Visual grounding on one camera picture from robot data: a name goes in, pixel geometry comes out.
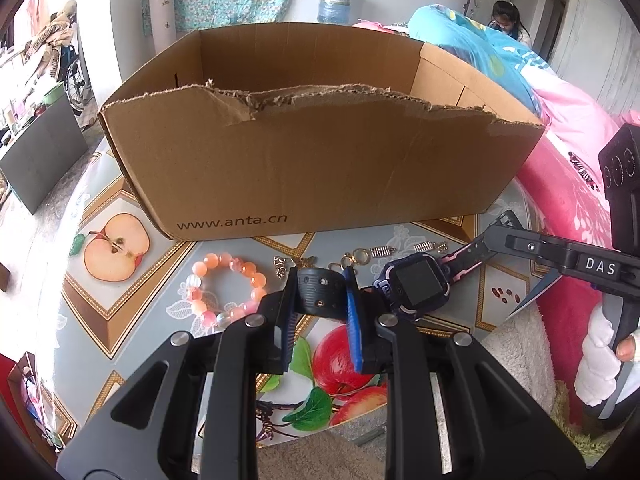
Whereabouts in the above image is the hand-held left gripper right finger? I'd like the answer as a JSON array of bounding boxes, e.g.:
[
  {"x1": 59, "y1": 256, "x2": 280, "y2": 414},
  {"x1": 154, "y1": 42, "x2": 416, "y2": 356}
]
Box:
[{"x1": 345, "y1": 267, "x2": 586, "y2": 480}]

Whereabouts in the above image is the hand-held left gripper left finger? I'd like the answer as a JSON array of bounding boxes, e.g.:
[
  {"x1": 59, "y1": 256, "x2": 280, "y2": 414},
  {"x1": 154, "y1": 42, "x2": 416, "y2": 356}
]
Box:
[{"x1": 55, "y1": 267, "x2": 301, "y2": 480}]

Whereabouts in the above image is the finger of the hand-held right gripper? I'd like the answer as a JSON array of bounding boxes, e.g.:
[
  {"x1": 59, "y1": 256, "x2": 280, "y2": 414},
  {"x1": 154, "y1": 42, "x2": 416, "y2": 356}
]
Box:
[
  {"x1": 487, "y1": 209, "x2": 524, "y2": 233},
  {"x1": 472, "y1": 224, "x2": 575, "y2": 273}
]

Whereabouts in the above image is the gold butterfly outline pendant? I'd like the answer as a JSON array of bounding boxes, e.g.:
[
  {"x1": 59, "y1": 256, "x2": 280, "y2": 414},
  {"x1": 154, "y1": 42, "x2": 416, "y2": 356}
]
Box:
[{"x1": 327, "y1": 259, "x2": 358, "y2": 281}]

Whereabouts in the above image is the black and pink smart watch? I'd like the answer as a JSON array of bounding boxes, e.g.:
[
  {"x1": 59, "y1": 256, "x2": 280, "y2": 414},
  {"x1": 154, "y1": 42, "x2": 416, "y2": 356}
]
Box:
[{"x1": 292, "y1": 240, "x2": 503, "y2": 326}]

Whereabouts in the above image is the pink bead bracelet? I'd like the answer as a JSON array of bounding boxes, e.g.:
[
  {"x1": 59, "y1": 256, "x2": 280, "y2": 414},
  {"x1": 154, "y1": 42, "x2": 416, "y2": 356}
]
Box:
[{"x1": 182, "y1": 252, "x2": 271, "y2": 331}]

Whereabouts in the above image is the large brown cardboard box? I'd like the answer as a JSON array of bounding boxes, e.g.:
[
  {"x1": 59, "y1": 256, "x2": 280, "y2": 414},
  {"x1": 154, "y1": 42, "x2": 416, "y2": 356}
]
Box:
[{"x1": 97, "y1": 22, "x2": 546, "y2": 241}]

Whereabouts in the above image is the person's right hand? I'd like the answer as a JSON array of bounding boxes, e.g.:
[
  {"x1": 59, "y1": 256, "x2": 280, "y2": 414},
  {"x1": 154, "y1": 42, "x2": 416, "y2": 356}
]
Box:
[{"x1": 574, "y1": 307, "x2": 640, "y2": 407}]

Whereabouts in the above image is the pink floral blanket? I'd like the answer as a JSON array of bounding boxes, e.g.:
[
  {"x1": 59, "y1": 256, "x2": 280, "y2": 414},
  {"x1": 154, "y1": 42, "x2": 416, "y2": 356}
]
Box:
[{"x1": 515, "y1": 72, "x2": 640, "y2": 426}]

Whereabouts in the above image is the fruit printed floor mat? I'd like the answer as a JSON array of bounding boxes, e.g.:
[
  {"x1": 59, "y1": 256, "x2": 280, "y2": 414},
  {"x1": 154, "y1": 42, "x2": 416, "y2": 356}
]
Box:
[{"x1": 0, "y1": 150, "x2": 551, "y2": 461}]

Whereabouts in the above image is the blue patterned quilt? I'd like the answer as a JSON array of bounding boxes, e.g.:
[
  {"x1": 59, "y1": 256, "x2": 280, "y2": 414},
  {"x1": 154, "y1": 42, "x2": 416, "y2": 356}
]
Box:
[{"x1": 407, "y1": 4, "x2": 551, "y2": 126}]

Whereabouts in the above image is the blue water dispenser bottle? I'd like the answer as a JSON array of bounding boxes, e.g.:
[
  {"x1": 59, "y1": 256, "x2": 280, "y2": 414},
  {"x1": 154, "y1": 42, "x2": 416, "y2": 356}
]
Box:
[{"x1": 318, "y1": 0, "x2": 354, "y2": 25}]

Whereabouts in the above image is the red gift bag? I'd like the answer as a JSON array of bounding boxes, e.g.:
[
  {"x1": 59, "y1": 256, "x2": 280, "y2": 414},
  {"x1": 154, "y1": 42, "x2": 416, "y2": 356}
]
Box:
[{"x1": 0, "y1": 352, "x2": 47, "y2": 442}]

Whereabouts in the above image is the grey cabinet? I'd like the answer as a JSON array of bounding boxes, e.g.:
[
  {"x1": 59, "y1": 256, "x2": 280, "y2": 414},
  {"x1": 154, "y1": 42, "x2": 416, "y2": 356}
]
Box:
[{"x1": 0, "y1": 95, "x2": 91, "y2": 216}]

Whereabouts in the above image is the wheelchair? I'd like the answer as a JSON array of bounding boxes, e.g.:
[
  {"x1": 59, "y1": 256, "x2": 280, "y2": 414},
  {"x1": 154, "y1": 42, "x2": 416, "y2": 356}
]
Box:
[{"x1": 57, "y1": 42, "x2": 94, "y2": 113}]

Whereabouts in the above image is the green basin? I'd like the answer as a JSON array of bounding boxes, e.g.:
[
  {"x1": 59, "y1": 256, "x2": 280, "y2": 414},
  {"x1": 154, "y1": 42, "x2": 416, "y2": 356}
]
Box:
[{"x1": 42, "y1": 82, "x2": 67, "y2": 109}]

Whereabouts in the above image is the pile of beige clothes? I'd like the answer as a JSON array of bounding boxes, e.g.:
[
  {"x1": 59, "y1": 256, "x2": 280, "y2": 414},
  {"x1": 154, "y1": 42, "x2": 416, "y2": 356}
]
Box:
[{"x1": 30, "y1": 0, "x2": 79, "y2": 68}]

